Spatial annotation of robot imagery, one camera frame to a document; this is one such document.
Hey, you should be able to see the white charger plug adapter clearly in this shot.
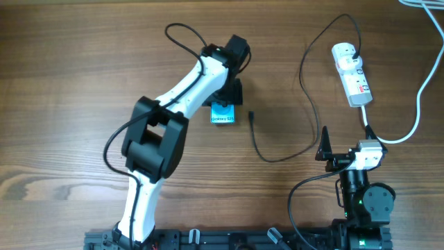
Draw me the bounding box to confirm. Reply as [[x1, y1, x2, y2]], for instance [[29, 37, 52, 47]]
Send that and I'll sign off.
[[336, 55, 363, 75]]

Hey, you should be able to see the blue screen Galaxy smartphone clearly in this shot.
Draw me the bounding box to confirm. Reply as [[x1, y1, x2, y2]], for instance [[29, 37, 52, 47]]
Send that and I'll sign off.
[[210, 102, 235, 124]]

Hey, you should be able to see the white power strip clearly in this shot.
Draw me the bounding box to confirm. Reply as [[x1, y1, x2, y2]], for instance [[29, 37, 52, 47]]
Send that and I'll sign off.
[[332, 42, 373, 108]]

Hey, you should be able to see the white power strip cord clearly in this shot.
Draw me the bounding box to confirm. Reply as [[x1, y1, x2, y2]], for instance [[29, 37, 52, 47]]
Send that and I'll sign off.
[[360, 0, 444, 145]]

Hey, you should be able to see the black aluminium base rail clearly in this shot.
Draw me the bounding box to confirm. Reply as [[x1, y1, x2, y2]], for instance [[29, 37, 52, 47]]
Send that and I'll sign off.
[[83, 227, 393, 250]]

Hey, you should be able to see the black USB-C charger cable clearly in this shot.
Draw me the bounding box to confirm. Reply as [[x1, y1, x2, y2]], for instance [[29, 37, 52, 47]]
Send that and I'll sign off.
[[248, 13, 362, 163]]

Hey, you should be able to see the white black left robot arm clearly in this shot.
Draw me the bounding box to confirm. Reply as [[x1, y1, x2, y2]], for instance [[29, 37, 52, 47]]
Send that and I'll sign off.
[[112, 35, 250, 249]]

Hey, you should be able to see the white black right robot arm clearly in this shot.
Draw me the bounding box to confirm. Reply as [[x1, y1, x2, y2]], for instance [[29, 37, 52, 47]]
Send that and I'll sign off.
[[315, 126, 396, 250]]

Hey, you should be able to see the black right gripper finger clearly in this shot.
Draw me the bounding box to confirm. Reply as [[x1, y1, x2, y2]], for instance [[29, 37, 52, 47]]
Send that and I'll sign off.
[[365, 125, 388, 153], [315, 126, 333, 161]]

